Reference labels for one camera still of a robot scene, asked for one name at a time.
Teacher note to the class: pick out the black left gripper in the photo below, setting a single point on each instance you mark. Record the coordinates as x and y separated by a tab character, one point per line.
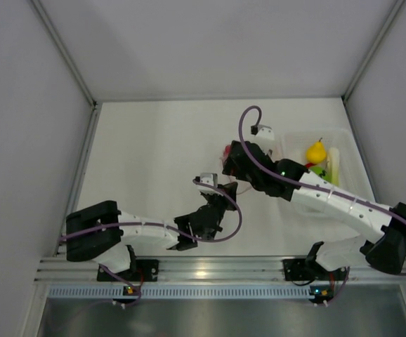
230	206

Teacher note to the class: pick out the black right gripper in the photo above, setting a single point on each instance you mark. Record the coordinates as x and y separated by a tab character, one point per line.
230	166

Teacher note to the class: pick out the clear polka dot zip bag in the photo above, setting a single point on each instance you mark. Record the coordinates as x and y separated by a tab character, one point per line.
243	187

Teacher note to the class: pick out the yellow toy pear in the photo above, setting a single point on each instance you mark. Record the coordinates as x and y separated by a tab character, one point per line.
316	153

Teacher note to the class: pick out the green toy pepper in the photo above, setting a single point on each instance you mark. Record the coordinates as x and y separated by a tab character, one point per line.
321	172

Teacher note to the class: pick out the pale green toy celery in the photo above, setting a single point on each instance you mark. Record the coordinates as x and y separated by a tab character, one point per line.
334	165

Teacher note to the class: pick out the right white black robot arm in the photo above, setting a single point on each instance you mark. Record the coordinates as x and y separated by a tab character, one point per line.
381	239

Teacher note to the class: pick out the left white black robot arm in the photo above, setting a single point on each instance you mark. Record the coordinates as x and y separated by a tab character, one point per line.
107	236

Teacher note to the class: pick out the white plastic basket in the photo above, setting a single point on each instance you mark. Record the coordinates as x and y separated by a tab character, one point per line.
327	156

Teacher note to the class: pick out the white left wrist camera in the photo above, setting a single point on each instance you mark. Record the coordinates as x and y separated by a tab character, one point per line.
207	183

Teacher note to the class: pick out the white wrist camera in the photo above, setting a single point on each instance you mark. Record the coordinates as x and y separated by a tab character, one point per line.
264	137
207	183

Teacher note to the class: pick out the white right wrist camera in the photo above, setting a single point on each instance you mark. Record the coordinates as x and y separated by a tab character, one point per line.
264	137

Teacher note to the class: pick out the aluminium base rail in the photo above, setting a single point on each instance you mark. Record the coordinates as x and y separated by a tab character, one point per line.
180	269

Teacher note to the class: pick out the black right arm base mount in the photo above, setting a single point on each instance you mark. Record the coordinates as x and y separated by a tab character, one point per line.
305	269

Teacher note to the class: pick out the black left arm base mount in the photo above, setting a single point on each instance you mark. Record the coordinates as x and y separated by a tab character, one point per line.
142	270

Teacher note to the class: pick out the slotted white cable duct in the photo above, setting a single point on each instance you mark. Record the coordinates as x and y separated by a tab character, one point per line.
163	291

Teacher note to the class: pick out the aluminium frame post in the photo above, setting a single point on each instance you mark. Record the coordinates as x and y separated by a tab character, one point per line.
61	47

